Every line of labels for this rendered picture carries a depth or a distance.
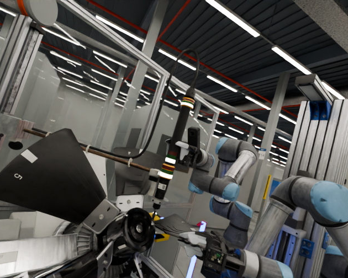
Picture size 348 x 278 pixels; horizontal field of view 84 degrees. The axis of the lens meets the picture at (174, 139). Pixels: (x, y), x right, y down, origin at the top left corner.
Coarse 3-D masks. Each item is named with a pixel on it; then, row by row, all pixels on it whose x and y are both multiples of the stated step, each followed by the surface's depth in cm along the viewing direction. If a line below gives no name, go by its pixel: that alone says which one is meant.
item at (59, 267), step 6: (84, 252) 53; (90, 252) 54; (72, 258) 50; (78, 258) 51; (60, 264) 48; (66, 264) 48; (48, 270) 45; (54, 270) 46; (60, 270) 47; (36, 276) 43; (42, 276) 44; (48, 276) 45
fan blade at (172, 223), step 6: (168, 216) 83; (174, 216) 85; (156, 222) 71; (162, 222) 74; (168, 222) 76; (174, 222) 78; (180, 222) 81; (186, 222) 84; (162, 228) 66; (168, 228) 68; (174, 228) 71; (180, 228) 73; (186, 228) 77; (168, 234) 63; (174, 234) 65; (186, 240) 66; (204, 246) 72
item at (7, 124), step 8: (0, 120) 72; (8, 120) 71; (16, 120) 71; (24, 120) 73; (0, 128) 72; (8, 128) 71; (16, 128) 71; (24, 128) 74; (16, 136) 71; (24, 136) 75
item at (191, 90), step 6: (192, 84) 67; (186, 90) 68; (192, 90) 66; (186, 96) 69; (192, 96) 66; (162, 180) 64; (168, 180) 65; (162, 186) 64; (156, 192) 65; (162, 192) 64; (162, 198) 64; (156, 204) 64
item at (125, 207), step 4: (120, 196) 66; (124, 196) 66; (128, 196) 66; (132, 196) 66; (136, 196) 65; (140, 196) 65; (120, 200) 65; (124, 200) 65; (132, 200) 64; (136, 200) 64; (140, 200) 64; (116, 204) 63; (120, 204) 63; (124, 204) 63; (128, 204) 63; (132, 204) 63; (136, 204) 63; (140, 204) 63; (120, 208) 62; (124, 208) 62; (128, 208) 62; (120, 212) 61
